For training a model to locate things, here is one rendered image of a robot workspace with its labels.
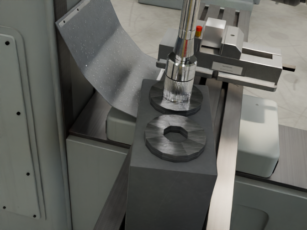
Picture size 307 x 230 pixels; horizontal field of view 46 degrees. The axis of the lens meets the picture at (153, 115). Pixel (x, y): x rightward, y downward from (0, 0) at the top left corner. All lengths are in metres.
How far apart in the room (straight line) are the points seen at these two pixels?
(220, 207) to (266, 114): 0.52
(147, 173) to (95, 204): 0.83
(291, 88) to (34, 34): 2.36
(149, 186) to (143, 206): 0.05
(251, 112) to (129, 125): 0.38
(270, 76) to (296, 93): 1.91
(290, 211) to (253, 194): 0.12
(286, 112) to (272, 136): 1.62
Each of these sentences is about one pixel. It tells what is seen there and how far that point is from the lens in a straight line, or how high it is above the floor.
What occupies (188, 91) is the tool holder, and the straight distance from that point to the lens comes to 0.57.
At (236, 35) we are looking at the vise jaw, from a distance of 1.06.
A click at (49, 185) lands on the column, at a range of 1.24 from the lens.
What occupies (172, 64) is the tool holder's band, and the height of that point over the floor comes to 1.19.
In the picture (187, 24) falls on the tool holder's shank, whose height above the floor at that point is 1.25.
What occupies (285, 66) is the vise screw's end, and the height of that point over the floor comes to 0.98.
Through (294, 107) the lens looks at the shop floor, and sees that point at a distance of 2.78.
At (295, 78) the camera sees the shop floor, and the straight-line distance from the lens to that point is 3.15.
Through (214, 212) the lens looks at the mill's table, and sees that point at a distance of 0.69.
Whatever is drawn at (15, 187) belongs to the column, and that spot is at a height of 0.49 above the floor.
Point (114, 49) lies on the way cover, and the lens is 1.11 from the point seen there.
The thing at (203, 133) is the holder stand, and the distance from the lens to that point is 0.53.
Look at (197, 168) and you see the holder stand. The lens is 0.49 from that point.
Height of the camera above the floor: 1.46
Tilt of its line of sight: 38 degrees down
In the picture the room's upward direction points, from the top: 7 degrees clockwise
